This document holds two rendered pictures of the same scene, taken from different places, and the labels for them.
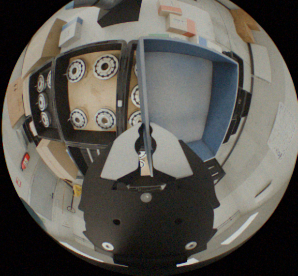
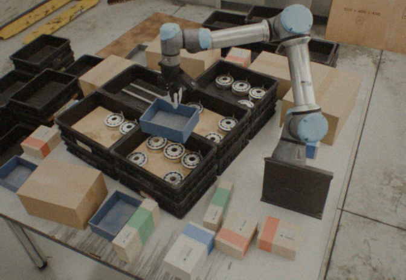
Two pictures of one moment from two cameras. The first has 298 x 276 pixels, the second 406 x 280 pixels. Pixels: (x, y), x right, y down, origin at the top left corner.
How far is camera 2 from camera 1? 1.59 m
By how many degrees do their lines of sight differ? 48
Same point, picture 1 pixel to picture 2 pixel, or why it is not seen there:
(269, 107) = not seen: outside the picture
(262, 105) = not seen: outside the picture
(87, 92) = (205, 126)
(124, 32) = (248, 184)
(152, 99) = (179, 118)
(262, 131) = not seen: outside the picture
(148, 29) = (240, 204)
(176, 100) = (173, 124)
